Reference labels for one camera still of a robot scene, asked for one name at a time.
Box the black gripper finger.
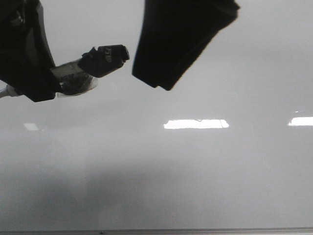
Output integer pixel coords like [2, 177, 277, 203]
[132, 0, 240, 91]
[0, 0, 60, 102]

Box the white glossy whiteboard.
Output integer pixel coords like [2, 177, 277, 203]
[0, 0, 313, 231]

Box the black marker cap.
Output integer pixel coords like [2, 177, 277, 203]
[77, 45, 130, 78]

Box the grey aluminium whiteboard frame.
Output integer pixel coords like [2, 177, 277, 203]
[1, 227, 313, 235]

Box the white whiteboard marker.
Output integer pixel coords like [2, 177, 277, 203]
[0, 62, 98, 102]

